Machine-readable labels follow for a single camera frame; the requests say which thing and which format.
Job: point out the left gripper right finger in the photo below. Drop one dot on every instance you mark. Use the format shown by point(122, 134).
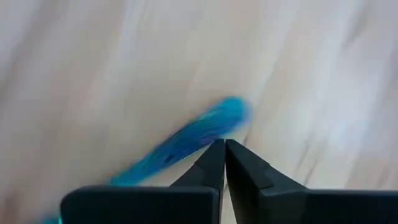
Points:
point(295, 207)

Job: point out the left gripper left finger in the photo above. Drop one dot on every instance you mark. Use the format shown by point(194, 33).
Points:
point(140, 205)

